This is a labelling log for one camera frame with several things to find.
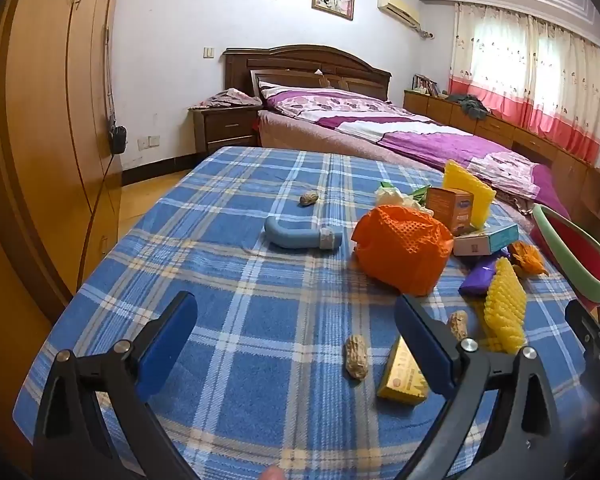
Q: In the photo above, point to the purple floral quilt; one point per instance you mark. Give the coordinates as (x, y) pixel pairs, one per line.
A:
(430, 145)

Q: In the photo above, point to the pink folded clothes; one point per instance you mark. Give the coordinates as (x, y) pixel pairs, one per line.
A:
(227, 97)

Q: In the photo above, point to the blue plaid blanket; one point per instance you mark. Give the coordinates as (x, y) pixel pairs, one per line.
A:
(230, 270)

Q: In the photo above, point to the purple packet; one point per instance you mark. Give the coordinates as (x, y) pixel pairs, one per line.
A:
(480, 277)

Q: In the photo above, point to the person's left hand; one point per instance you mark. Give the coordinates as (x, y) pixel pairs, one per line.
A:
(272, 474)

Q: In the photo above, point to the narrow yellow foam net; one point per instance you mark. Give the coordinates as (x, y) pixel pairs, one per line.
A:
(504, 305)

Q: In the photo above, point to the white wall socket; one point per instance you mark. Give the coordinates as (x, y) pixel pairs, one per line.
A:
(149, 143)

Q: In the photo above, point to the low wooden cabinet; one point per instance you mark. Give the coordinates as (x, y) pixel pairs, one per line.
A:
(570, 170)

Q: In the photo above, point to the dark wooden nightstand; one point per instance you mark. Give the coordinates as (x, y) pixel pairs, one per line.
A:
(225, 130)

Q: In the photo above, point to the red bucket with green rim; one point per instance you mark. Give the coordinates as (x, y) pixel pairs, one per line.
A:
(575, 245)

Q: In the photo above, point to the dark wooden bed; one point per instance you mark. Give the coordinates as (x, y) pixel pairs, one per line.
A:
(305, 62)

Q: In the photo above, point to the wooden wardrobe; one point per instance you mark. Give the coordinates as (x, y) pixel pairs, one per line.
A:
(45, 110)

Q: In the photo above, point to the wall light switch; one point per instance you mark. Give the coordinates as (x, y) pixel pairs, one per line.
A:
(208, 52)

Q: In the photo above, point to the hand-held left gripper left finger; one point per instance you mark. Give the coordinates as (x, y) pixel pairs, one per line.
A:
(167, 345)

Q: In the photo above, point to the row of books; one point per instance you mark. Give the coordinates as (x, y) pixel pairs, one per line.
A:
(425, 85)

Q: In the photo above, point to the crumpled orange wrapper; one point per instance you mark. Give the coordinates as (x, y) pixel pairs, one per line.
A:
(527, 257)

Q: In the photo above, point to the white and teal box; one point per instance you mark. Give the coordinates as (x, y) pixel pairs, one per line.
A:
(485, 241)

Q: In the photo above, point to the small yellow box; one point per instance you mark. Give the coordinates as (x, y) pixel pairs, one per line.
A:
(402, 377)

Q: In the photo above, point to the orange mesh bag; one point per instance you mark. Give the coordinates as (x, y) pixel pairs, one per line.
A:
(405, 250)

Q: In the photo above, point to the dark crumpled clothes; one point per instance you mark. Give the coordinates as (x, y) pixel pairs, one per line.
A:
(470, 105)

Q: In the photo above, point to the white tissue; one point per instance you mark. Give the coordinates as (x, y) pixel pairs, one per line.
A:
(390, 196)

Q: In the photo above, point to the blue grey plastic tube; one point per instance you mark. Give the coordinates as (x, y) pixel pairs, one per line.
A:
(295, 235)

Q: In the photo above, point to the orange cardboard box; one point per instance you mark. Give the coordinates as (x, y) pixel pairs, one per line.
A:
(450, 210)

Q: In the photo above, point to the pink floral curtain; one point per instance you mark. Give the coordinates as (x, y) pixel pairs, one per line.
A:
(525, 75)

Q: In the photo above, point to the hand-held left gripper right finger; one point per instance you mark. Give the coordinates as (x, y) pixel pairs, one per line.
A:
(425, 345)

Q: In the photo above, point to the white air conditioner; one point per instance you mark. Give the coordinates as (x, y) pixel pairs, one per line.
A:
(397, 7)

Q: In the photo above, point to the wide yellow foam net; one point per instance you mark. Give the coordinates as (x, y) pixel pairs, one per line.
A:
(467, 180)

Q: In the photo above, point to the black wall adapter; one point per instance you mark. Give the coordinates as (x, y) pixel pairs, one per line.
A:
(118, 139)

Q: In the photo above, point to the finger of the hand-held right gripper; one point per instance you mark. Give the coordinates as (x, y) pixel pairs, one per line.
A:
(586, 327)

